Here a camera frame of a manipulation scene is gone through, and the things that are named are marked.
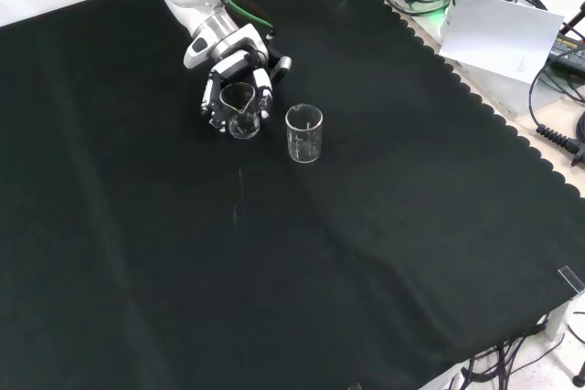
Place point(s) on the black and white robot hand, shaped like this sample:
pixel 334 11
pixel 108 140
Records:
pixel 233 66

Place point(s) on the clear glass beaker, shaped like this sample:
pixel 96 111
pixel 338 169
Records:
pixel 244 129
pixel 304 152

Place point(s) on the black bench cloth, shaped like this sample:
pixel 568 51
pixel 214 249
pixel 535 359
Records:
pixel 228 248

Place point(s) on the black power adapter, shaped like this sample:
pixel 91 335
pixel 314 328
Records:
pixel 569 52

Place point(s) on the clear cloth clip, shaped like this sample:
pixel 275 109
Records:
pixel 354 386
pixel 571 278

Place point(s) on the black stand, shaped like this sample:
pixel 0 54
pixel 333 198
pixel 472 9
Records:
pixel 573 20

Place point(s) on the white bench leg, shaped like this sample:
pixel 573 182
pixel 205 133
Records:
pixel 564 314

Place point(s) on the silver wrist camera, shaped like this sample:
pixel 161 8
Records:
pixel 281 69

